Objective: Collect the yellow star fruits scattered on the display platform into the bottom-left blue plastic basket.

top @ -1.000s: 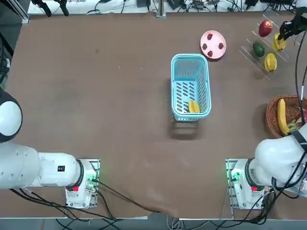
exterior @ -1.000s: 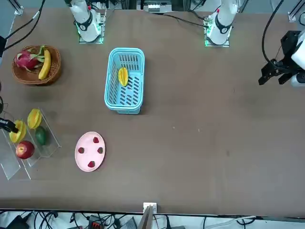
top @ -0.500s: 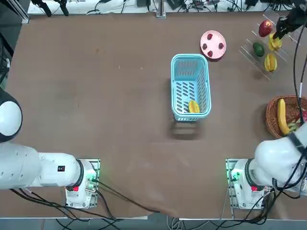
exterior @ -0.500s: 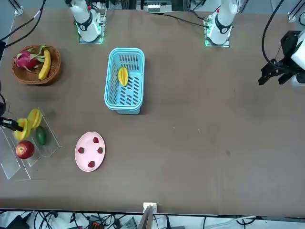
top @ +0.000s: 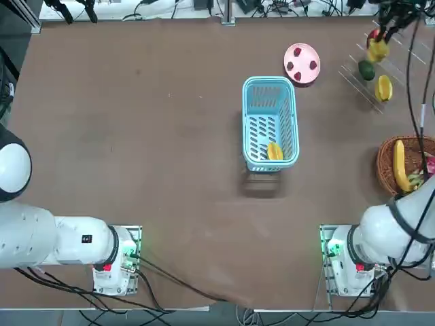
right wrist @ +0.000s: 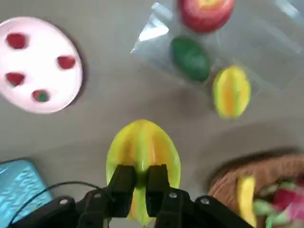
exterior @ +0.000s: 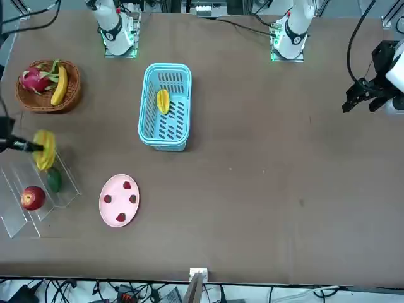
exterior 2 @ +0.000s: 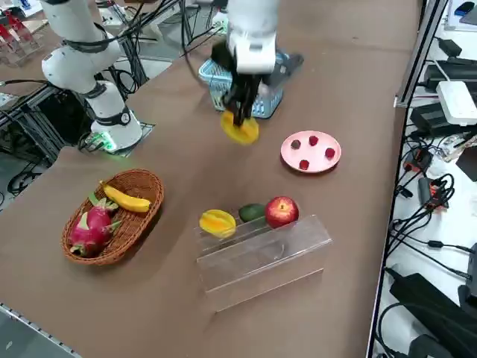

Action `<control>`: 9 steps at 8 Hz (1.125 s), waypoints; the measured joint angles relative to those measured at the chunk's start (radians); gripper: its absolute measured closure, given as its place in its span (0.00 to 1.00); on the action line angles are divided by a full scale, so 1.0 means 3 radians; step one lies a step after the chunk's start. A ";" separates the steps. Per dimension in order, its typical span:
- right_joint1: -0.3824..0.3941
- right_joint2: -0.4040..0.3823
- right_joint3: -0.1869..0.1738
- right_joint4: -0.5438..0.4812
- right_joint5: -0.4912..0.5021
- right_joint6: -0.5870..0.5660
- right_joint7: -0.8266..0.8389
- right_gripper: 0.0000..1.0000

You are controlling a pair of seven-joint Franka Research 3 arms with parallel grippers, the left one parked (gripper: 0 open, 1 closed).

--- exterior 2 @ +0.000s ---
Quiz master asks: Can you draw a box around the clear acrylic display stand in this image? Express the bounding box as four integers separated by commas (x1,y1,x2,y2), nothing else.
194,213,334,313

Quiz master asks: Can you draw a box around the red apple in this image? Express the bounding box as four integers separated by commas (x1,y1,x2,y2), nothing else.
264,196,300,230

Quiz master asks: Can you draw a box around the pink dragon fruit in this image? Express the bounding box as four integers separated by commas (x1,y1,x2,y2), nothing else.
69,192,123,258

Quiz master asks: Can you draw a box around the pink round plate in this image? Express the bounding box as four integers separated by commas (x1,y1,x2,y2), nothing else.
279,130,343,175

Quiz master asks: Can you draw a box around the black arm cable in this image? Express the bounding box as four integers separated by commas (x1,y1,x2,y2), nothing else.
180,0,213,94

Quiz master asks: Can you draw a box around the blue plastic basket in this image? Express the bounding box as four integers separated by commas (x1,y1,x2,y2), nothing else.
198,51,291,120

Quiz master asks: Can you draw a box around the clear acrylic rack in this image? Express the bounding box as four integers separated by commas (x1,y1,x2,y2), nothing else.
0,7,42,68

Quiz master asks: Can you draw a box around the aluminium profile post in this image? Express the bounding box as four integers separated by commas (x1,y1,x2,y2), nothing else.
394,0,449,109

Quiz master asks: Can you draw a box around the brown wicker basket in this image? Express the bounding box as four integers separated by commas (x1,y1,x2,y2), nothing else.
60,169,165,266

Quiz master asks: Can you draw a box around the yellow star fruit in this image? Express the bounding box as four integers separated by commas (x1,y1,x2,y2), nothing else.
219,110,260,146
198,209,238,239

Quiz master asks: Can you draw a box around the black power adapter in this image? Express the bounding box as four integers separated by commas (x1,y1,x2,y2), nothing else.
409,102,458,137

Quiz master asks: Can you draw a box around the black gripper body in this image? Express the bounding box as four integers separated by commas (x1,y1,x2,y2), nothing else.
211,40,305,91

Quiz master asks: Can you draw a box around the yellow banana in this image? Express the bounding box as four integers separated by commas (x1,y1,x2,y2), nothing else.
99,180,152,213

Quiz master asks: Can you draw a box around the green avocado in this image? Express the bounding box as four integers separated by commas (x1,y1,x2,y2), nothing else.
238,203,268,224

